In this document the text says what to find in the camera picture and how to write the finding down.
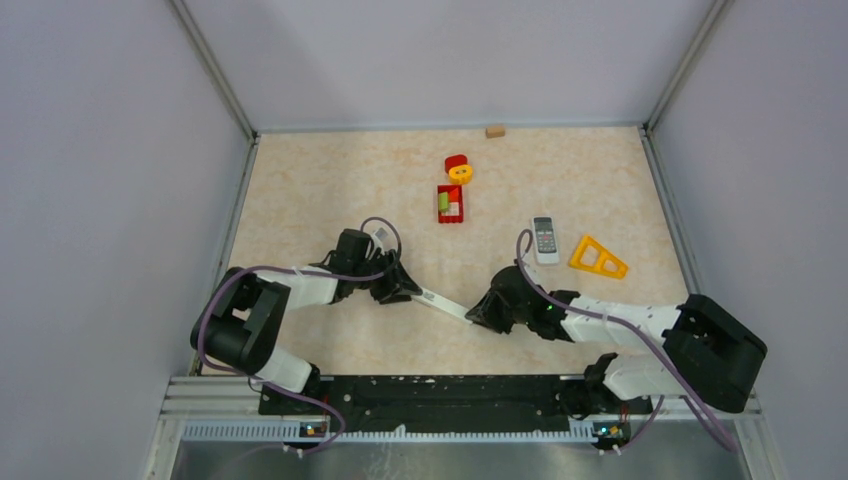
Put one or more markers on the small wooden block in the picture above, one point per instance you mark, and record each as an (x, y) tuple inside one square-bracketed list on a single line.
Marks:
[(495, 131)]

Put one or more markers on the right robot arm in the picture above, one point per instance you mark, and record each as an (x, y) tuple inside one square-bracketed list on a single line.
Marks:
[(695, 349)]

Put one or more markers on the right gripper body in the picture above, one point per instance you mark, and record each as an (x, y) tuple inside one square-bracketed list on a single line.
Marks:
[(521, 315)]

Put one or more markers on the red toy block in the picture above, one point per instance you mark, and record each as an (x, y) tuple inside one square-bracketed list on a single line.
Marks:
[(453, 161)]

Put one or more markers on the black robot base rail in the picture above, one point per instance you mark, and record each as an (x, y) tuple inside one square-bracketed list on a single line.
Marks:
[(454, 404)]

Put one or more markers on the green toy cylinder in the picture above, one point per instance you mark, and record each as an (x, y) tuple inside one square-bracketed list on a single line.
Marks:
[(443, 202)]

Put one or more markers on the red toy brick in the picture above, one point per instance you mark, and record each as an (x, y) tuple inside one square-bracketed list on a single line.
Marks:
[(456, 213)]

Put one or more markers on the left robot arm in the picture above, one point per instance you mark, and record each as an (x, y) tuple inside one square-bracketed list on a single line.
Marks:
[(240, 325)]

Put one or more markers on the yellow triangular toy frame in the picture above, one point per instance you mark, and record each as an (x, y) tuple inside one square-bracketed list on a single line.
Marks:
[(592, 257)]

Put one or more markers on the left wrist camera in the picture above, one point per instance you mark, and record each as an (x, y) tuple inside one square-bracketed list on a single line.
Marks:
[(383, 238)]

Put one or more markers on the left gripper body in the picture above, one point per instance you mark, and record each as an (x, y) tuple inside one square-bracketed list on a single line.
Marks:
[(384, 263)]

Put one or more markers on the white remote control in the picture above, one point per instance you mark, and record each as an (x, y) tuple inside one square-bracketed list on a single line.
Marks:
[(546, 246)]

